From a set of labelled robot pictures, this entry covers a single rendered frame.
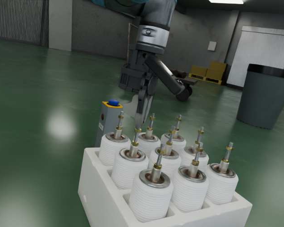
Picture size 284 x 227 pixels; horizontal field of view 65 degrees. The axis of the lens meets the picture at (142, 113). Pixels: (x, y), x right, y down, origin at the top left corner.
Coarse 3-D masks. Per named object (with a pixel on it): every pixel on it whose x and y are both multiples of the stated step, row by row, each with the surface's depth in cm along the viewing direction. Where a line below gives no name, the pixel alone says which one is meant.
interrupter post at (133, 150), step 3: (132, 147) 61; (135, 147) 61; (129, 150) 62; (132, 150) 61; (135, 150) 61; (129, 153) 62; (132, 153) 61; (135, 153) 61; (132, 156) 61; (135, 156) 62
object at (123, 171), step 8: (120, 160) 59; (128, 160) 59; (144, 160) 61; (120, 168) 59; (128, 168) 58; (136, 168) 58; (144, 168) 60; (112, 176) 62; (120, 176) 59; (128, 176) 59; (120, 184) 60; (128, 184) 59
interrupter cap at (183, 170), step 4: (180, 168) 60; (184, 168) 60; (188, 168) 61; (180, 172) 58; (184, 172) 58; (200, 172) 60; (184, 176) 56; (188, 176) 57; (196, 176) 58; (200, 176) 58; (204, 176) 58; (188, 180) 55; (192, 180) 55; (196, 180) 55; (200, 180) 56; (204, 180) 56
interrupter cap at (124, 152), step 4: (124, 148) 64; (128, 148) 65; (120, 152) 61; (124, 152) 62; (128, 152) 63; (140, 152) 64; (124, 156) 60; (128, 156) 60; (136, 156) 62; (140, 156) 62; (144, 156) 62; (132, 160) 59; (136, 160) 59; (140, 160) 59
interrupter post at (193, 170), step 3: (192, 165) 57; (195, 165) 57; (198, 165) 58; (189, 168) 58; (192, 168) 57; (195, 168) 57; (189, 171) 58; (192, 171) 57; (195, 171) 57; (189, 174) 58; (192, 174) 57; (195, 174) 58
